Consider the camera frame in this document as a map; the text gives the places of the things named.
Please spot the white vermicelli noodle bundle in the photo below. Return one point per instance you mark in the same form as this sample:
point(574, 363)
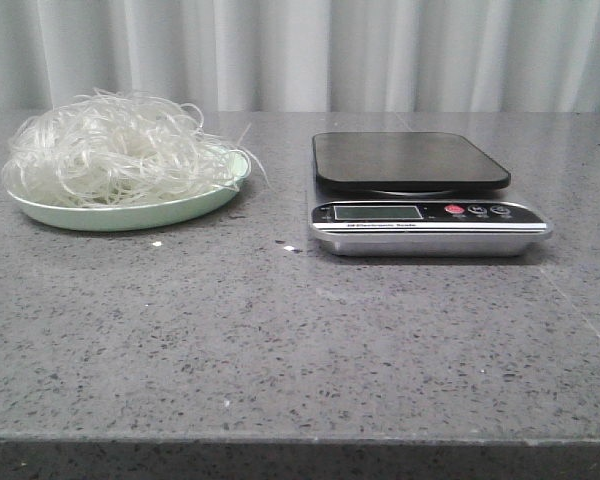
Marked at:
point(114, 150)

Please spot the silver black kitchen scale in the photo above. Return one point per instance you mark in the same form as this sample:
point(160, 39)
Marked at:
point(415, 194)

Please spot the light green round plate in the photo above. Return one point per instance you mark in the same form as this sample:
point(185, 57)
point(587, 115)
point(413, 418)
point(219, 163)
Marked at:
point(129, 218)

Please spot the white pleated curtain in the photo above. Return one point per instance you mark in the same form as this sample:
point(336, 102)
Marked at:
point(361, 56)

